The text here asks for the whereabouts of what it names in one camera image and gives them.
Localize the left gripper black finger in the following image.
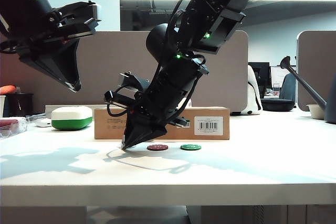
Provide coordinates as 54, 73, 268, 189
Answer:
19, 55, 76, 93
52, 40, 82, 93

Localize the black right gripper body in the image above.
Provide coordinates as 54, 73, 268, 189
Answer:
128, 59, 211, 131

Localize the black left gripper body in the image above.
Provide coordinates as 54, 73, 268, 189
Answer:
15, 25, 97, 62

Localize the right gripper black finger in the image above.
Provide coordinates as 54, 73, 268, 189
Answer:
121, 110, 138, 150
125, 126, 168, 151

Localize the red poker chip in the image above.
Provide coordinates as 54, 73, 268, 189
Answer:
146, 143, 169, 152

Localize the long brown cardboard box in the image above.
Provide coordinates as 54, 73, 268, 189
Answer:
93, 106, 230, 141

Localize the green poker chip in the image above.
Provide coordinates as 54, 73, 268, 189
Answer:
180, 143, 202, 152

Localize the clear plastic chip tray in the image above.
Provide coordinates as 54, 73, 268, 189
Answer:
0, 115, 29, 141

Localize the brown desk partition panel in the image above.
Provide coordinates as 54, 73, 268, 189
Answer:
0, 30, 249, 116
296, 30, 336, 112

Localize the black bag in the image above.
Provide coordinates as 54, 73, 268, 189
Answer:
5, 93, 35, 118

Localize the orange cloth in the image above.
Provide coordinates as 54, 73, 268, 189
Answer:
0, 85, 17, 95

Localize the large white green mahjong tile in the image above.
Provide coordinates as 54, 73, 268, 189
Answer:
50, 105, 93, 131

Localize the small white angled object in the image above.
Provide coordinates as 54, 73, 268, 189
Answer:
35, 118, 53, 129

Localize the black computer monitor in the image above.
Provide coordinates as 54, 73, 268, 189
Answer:
248, 61, 271, 95

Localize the lit computer monitor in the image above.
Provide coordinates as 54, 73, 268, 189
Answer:
270, 66, 298, 89

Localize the black round cushion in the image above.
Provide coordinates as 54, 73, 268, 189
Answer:
260, 99, 295, 112

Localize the dark office chair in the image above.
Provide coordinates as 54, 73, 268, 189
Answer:
278, 72, 298, 102

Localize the small white bowl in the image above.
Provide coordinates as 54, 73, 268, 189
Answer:
305, 103, 326, 120

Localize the dark grey watering can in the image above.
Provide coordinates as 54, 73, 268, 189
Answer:
279, 56, 336, 125

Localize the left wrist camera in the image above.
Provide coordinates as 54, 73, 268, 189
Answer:
56, 0, 102, 29

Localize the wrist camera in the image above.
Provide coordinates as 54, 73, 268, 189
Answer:
56, 0, 102, 29
103, 71, 149, 112

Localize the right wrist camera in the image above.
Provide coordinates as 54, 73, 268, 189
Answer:
103, 71, 149, 112

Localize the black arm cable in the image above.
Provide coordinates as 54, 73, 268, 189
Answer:
166, 0, 214, 51

